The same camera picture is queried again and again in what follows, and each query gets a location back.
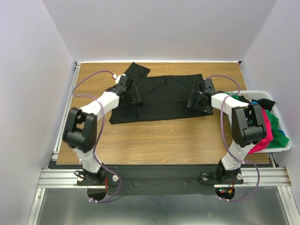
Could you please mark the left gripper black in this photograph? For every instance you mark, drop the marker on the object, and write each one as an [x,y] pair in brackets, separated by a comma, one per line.
[134,98]

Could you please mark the black t shirt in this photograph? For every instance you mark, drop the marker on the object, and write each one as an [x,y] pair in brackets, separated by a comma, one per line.
[162,97]
[266,104]

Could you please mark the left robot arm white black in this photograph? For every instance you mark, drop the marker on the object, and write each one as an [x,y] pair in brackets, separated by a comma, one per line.
[85,125]

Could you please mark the green t shirt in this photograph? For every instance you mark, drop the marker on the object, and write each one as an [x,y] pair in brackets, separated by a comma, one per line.
[280,141]

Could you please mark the aluminium frame rail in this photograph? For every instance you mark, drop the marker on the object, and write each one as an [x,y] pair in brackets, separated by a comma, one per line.
[53,177]

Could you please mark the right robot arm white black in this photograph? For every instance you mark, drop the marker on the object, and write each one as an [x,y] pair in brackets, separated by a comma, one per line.
[247,125]

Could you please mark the white laundry basket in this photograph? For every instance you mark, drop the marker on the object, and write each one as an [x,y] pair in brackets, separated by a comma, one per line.
[280,102]

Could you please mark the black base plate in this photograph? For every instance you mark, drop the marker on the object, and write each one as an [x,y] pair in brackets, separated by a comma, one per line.
[158,179]

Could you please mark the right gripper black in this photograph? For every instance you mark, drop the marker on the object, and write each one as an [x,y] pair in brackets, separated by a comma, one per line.
[193,99]

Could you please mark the pink t shirt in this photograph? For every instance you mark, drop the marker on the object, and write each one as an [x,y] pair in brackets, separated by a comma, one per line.
[265,141]

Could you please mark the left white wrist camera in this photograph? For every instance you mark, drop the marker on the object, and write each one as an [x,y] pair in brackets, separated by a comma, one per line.
[117,77]

